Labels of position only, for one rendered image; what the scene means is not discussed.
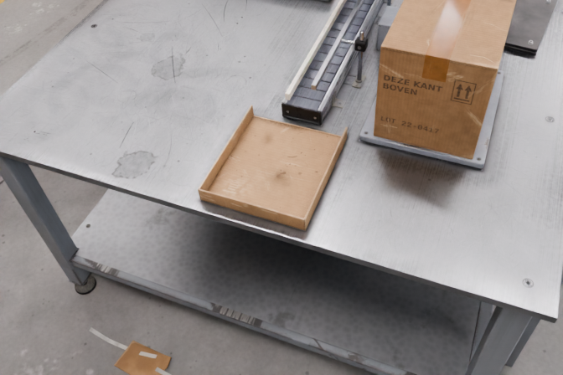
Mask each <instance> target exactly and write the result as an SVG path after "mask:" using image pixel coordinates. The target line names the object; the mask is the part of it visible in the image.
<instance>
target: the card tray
mask: <svg viewBox="0 0 563 375"><path fill-rule="evenodd" d="M347 131H348V127H345V130H344V132H343V135H341V136H338V135H334V134H331V133H327V132H323V131H317V130H314V129H310V128H306V127H302V126H296V125H292V124H288V123H285V122H281V121H274V120H271V119H267V118H264V117H259V116H254V112H253V106H252V105H251V106H250V108H249V110H248V111H247V112H246V113H245V116H244V117H243V119H242V120H241V122H240V124H239V125H238V126H237V128H236V129H235V131H234V133H233V135H232V136H231V138H230V139H229V141H228V142H227V144H226V145H225V147H224V149H223V151H222V152H221V153H220V155H219V157H218V158H217V160H216V161H215V163H214V165H213V166H212V167H211V169H210V170H209V173H208V174H207V176H206V177H205V179H204V180H203V182H202V183H201V185H200V186H199V188H198V191H199V196H200V200H202V201H205V202H208V203H213V204H216V205H220V206H222V207H225V208H230V209H234V210H236V211H239V212H242V213H248V214H250V215H253V216H256V217H259V218H264V219H267V220H271V221H273V222H277V223H282V224H285V225H287V226H291V227H293V228H297V229H301V230H305V231H306V229H307V226H308V224H309V222H310V220H311V217H312V215H313V213H314V211H315V208H316V207H317V205H318V201H319V199H320V197H321V196H322V194H323V190H324V188H325V187H326V184H327V182H328V179H329V177H330V175H331V173H332V171H333V168H334V166H335V164H336V162H337V160H338V157H339V155H340V152H341V151H342V149H343V146H344V143H345V142H346V140H347Z"/></svg>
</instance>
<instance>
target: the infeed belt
mask: <svg viewBox="0 0 563 375"><path fill-rule="evenodd" d="M357 1H358V0H347V1H346V3H345V4H344V6H343V8H342V10H341V12H340V13H339V15H338V17H337V18H336V20H335V22H334V24H333V26H332V27H331V29H330V30H329V32H328V35H327V36H326V38H325V39H324V40H323V43H322V45H321V46H320V48H319V50H318V51H317V53H316V55H315V57H314V58H313V60H312V63H311V64H310V65H309V67H308V69H307V71H306V73H305V75H304V76H303V77H302V80H301V81H300V83H299V85H298V87H297V88H296V90H295V92H294V93H293V95H292V98H291V99H290V100H288V101H287V103H286V105H289V106H294V107H297V108H302V109H305V110H312V111H317V110H318V108H319V106H320V105H321V103H322V101H323V98H324V96H325V95H326V93H327V92H328V89H329V87H330V85H331V84H332V82H333V79H334V77H335V75H336V74H337V72H338V69H339V68H340V66H341V64H342V63H343V60H344V58H345V56H346V54H347V53H348V51H349V48H350V46H351V44H343V43H341V44H340V45H339V47H338V50H337V52H336V54H335V55H334V56H333V59H332V61H331V63H330V65H329V66H328V68H327V70H326V72H325V74H324V76H323V77H322V79H321V81H320V83H319V85H318V87H317V89H316V90H312V86H311V84H312V83H313V81H314V79H315V77H316V76H317V74H318V71H319V70H320V68H321V67H322V65H323V62H324V60H325V59H326V58H327V56H328V53H329V51H330V50H331V48H332V47H333V44H334V43H335V41H336V39H337V37H338V36H339V34H340V32H341V30H342V28H343V26H344V25H345V23H346V21H347V19H348V18H349V15H350V14H351V12H352V10H353V9H354V6H355V4H356V2H357ZM373 2H374V0H364V1H363V3H362V5H361V7H360V9H359V11H358V12H357V14H356V16H355V18H354V21H353V22H352V23H351V25H350V27H349V30H348V32H347V33H346V34H345V36H344V39H349V40H354V39H355V37H356V35H357V33H358V31H359V29H360V27H361V25H362V23H363V21H364V20H365V18H366V16H367V14H368V12H369V10H370V8H371V6H372V4H373Z"/></svg>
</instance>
